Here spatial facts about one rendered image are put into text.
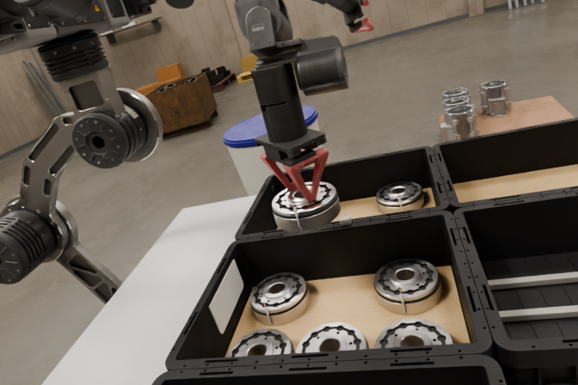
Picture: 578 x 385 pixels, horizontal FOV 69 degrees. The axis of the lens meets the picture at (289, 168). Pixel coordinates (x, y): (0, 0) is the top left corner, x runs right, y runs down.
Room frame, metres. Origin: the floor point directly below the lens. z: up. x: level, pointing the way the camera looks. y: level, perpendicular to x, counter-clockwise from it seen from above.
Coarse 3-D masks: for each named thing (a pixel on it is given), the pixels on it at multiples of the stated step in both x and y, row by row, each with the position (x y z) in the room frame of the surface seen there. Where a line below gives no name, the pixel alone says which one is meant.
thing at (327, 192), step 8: (320, 184) 0.62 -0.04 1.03; (328, 184) 0.61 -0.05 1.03; (280, 192) 0.63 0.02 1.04; (288, 192) 0.62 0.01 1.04; (320, 192) 0.59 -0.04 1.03; (328, 192) 0.59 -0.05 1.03; (280, 200) 0.60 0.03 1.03; (312, 200) 0.57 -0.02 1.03; (320, 200) 0.57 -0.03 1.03; (328, 200) 0.56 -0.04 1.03; (280, 208) 0.58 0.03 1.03; (288, 208) 0.57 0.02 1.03; (296, 208) 0.56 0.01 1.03; (304, 208) 0.56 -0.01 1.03; (312, 208) 0.55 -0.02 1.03; (320, 208) 0.55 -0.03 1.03; (288, 216) 0.55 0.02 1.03
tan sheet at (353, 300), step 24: (312, 288) 0.65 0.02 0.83; (336, 288) 0.63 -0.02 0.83; (360, 288) 0.61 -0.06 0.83; (456, 288) 0.54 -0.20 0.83; (312, 312) 0.58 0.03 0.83; (336, 312) 0.57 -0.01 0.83; (360, 312) 0.55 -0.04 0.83; (384, 312) 0.53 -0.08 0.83; (432, 312) 0.50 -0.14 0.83; (456, 312) 0.49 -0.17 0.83; (240, 336) 0.58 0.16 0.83; (288, 336) 0.54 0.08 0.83; (456, 336) 0.45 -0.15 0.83
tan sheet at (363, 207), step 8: (424, 192) 0.87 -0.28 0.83; (432, 192) 0.86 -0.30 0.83; (352, 200) 0.93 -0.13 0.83; (360, 200) 0.92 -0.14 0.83; (368, 200) 0.91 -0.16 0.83; (376, 200) 0.90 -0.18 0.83; (432, 200) 0.82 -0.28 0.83; (344, 208) 0.91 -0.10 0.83; (352, 208) 0.90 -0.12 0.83; (360, 208) 0.88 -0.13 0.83; (368, 208) 0.87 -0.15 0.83; (376, 208) 0.86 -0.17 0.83; (344, 216) 0.87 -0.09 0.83; (352, 216) 0.86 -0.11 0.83; (360, 216) 0.85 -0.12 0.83; (368, 216) 0.84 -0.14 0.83
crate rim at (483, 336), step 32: (352, 224) 0.65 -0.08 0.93; (384, 224) 0.63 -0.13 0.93; (448, 224) 0.56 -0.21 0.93; (224, 256) 0.67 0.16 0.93; (192, 320) 0.52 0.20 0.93; (480, 320) 0.37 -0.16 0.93; (320, 352) 0.39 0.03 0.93; (352, 352) 0.37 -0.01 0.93; (384, 352) 0.36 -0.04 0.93; (416, 352) 0.35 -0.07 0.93; (448, 352) 0.34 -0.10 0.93; (480, 352) 0.33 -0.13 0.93
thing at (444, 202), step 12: (372, 156) 0.92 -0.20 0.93; (384, 156) 0.91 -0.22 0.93; (432, 156) 0.83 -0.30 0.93; (312, 168) 0.96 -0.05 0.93; (324, 168) 0.95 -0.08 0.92; (432, 168) 0.77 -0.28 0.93; (264, 192) 0.91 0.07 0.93; (444, 192) 0.66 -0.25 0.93; (252, 204) 0.86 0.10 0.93; (444, 204) 0.63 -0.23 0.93; (252, 216) 0.81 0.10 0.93; (372, 216) 0.66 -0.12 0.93; (384, 216) 0.65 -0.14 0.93; (396, 216) 0.63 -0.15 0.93; (240, 228) 0.76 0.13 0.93
